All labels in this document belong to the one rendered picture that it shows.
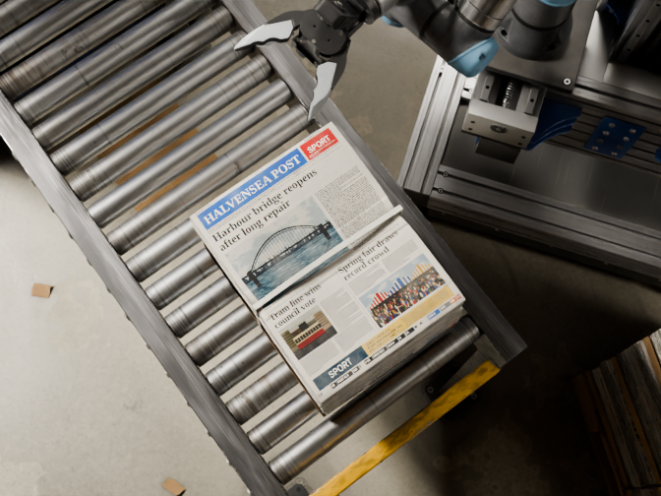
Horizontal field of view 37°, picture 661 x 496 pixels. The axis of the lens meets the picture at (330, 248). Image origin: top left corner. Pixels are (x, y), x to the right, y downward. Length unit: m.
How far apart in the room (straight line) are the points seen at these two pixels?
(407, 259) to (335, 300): 0.13
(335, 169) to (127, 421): 1.20
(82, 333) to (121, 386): 0.18
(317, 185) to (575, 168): 1.10
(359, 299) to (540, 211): 1.01
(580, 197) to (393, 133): 0.56
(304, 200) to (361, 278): 0.16
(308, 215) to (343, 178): 0.08
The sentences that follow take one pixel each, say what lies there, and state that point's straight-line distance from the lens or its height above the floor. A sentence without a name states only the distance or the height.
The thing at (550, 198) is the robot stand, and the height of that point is 0.23.
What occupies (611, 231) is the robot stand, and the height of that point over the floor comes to 0.23.
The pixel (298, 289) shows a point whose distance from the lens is 1.58.
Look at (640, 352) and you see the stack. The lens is 2.11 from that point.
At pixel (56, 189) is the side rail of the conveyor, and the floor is 0.80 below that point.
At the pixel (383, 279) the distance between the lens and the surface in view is 1.58.
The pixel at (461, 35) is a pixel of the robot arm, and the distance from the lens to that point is 1.60.
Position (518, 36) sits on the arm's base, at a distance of 1.94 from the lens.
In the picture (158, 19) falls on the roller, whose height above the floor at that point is 0.80.
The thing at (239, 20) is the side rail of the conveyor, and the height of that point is 0.80.
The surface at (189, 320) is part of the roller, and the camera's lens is 1.82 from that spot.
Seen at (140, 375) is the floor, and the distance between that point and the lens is 2.64.
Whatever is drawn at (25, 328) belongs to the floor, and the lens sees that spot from 2.73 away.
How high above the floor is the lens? 2.57
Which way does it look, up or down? 75 degrees down
